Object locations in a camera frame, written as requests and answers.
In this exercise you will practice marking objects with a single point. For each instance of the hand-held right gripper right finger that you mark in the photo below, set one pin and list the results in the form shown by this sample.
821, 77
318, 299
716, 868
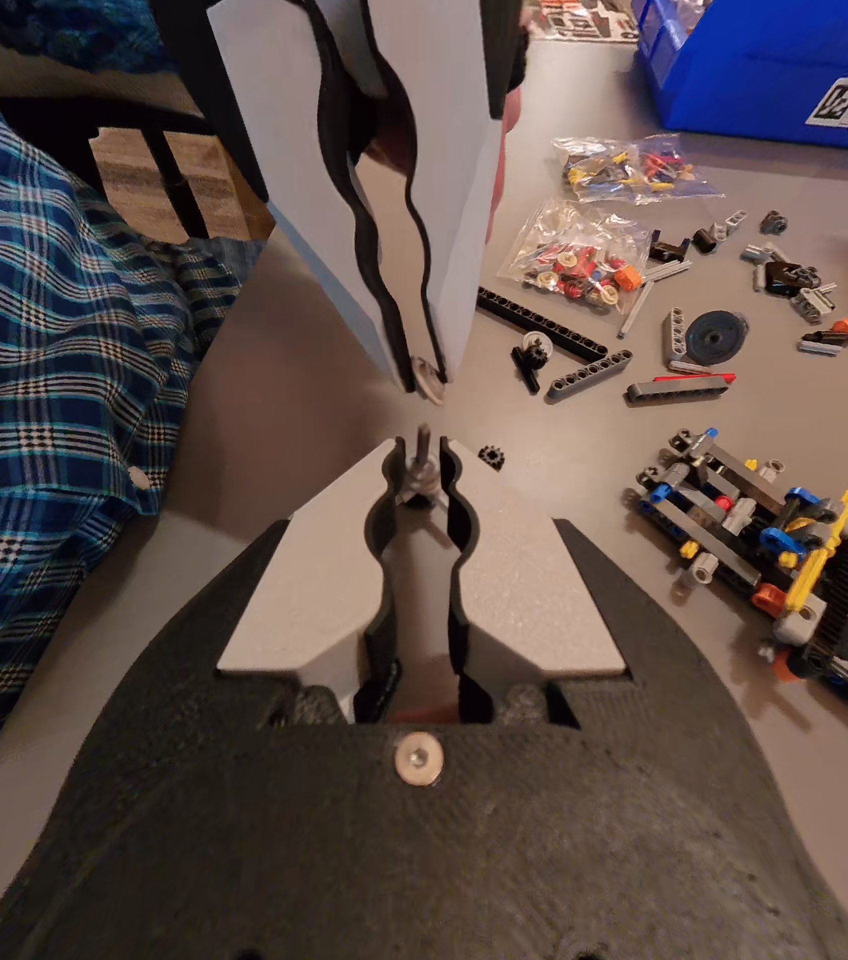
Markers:
536, 592

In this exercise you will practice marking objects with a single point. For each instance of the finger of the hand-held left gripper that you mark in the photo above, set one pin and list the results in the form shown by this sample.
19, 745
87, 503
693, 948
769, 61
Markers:
281, 112
454, 187

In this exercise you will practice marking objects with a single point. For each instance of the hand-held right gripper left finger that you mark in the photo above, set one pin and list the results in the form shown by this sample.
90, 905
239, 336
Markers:
304, 592

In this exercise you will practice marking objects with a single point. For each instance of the grey toy axle with gear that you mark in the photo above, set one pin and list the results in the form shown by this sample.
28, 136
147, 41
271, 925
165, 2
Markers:
420, 472

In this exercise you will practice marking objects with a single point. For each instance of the grey wheel with black gear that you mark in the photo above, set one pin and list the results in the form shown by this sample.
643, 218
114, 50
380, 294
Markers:
534, 346

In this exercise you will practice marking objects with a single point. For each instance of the black toy elbow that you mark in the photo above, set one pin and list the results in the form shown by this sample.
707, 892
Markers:
705, 241

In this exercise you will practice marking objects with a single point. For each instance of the person's left forearm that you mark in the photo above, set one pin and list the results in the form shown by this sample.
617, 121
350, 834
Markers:
56, 30

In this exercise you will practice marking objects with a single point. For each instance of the person's left hand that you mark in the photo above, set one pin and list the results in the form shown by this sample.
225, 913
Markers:
510, 150

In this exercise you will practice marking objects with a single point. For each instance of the small black toy gear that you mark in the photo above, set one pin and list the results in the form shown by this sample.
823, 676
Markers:
492, 458

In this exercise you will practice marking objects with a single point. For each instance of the clear bag red tan parts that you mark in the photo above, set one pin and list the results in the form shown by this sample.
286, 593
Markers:
574, 262

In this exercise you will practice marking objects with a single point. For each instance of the black holed toy beam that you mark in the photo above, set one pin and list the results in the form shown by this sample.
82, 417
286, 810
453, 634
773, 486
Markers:
544, 322

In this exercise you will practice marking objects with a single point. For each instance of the clear bag yellow blue parts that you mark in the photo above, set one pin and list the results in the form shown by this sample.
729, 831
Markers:
633, 171

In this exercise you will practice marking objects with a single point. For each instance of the sticker sheet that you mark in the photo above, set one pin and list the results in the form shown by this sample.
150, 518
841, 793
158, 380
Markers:
581, 22

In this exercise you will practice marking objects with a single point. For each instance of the long grey toy axle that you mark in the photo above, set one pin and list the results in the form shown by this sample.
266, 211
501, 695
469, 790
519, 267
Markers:
667, 271
635, 309

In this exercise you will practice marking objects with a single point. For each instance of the dark grey holed toy beam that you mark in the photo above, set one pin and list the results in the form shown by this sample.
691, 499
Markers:
589, 375

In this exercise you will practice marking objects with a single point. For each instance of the dark grey flat toy beam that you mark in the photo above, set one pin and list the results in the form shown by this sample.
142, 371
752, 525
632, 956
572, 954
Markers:
678, 390

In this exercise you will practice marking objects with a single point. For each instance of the light grey holed toy beam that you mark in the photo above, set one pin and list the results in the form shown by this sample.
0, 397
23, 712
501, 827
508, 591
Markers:
675, 337

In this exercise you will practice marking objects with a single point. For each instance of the toy car chassis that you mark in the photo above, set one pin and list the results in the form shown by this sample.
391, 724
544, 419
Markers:
806, 570

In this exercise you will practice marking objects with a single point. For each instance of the short grey toy axle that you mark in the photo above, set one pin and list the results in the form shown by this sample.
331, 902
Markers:
686, 367

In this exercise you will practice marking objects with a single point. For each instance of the light grey toy connector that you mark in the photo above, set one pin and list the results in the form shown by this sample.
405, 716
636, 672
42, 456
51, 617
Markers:
813, 300
753, 253
731, 223

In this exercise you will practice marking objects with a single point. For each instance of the red toy axle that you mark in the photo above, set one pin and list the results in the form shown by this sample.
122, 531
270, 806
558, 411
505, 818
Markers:
716, 377

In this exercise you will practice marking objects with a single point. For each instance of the black toy wheel disc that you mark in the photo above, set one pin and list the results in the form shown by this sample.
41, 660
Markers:
716, 337

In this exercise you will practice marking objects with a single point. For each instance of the dark grey toy connector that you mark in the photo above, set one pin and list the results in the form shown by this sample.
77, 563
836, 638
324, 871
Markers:
772, 223

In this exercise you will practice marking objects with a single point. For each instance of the blue plastic bin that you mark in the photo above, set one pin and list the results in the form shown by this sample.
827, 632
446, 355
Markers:
753, 67

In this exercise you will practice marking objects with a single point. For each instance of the person's plaid shirt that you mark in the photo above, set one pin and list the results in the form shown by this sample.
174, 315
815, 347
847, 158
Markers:
41, 337

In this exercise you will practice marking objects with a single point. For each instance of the cluster of small dark parts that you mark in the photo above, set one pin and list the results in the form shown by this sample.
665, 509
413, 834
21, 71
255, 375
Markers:
783, 276

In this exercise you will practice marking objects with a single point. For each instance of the black chair frame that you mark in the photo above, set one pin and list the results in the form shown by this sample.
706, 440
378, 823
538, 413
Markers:
176, 187

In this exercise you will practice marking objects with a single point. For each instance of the black toy bracket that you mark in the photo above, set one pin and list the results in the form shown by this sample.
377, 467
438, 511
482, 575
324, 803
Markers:
667, 251

